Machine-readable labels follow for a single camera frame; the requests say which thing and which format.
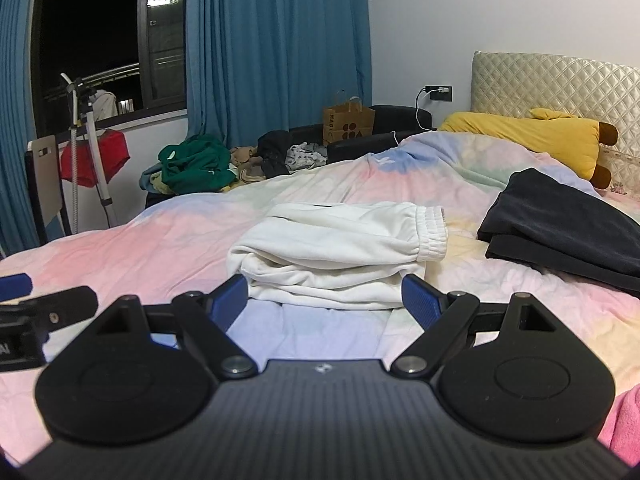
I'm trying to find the black clothes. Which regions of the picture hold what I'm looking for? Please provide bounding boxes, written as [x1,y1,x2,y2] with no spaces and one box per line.
[256,130,296,179]

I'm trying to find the brown paper bag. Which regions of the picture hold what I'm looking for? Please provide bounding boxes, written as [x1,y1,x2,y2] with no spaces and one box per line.
[322,89,376,146]

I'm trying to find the light blue and yellow clothes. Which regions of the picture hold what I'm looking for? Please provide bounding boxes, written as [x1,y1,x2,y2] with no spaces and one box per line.
[140,167,174,196]

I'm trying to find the green garment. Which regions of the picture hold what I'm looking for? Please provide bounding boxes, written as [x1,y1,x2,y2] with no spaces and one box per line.
[157,134,239,195]

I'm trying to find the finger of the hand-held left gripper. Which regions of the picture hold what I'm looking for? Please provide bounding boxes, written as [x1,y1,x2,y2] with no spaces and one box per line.
[29,286,100,334]
[0,273,34,302]

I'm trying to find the red garment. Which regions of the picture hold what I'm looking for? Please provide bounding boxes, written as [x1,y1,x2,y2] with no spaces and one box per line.
[60,129,132,187]

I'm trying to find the yellow plush pillow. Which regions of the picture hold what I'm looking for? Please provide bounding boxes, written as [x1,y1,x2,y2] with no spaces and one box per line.
[437,107,620,191]

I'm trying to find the black sofa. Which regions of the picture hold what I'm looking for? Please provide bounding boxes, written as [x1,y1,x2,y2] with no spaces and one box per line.
[145,105,434,211]

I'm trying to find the quilted cream headboard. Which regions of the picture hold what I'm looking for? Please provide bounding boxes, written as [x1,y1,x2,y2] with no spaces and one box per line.
[471,51,640,196]

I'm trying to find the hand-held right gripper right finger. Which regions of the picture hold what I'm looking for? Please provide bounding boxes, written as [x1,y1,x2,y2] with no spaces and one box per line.
[390,274,556,380]

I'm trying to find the white charging cable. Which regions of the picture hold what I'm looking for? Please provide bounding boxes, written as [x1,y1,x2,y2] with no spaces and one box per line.
[391,87,441,147]

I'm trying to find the pink cloth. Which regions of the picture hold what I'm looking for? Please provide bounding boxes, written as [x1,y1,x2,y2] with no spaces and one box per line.
[597,382,640,466]

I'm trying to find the metal balcony railing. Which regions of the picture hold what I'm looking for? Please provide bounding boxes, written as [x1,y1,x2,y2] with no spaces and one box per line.
[42,62,141,106]

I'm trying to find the patterned white cloth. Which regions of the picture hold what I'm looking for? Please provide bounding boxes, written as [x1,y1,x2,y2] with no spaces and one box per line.
[286,142,330,170]

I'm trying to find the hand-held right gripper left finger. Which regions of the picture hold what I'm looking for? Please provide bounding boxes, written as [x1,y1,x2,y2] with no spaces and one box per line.
[93,274,259,380]

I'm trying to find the beige clothes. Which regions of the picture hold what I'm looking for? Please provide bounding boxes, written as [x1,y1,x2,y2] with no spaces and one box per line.
[229,146,271,184]

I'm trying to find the white pants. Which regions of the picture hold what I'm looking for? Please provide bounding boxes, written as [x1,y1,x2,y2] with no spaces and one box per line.
[226,201,450,311]

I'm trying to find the black folded garment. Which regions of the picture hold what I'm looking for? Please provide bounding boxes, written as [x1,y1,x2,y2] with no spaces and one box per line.
[476,167,640,297]

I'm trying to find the white hanging shirt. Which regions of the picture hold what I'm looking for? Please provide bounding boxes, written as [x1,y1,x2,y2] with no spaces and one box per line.
[92,89,120,119]

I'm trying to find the blue curtain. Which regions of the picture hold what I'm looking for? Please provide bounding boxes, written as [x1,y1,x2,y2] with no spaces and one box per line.
[0,0,69,257]
[185,0,374,149]

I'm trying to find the garment steamer stand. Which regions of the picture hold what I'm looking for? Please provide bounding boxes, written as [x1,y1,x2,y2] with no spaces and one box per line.
[59,72,121,234]

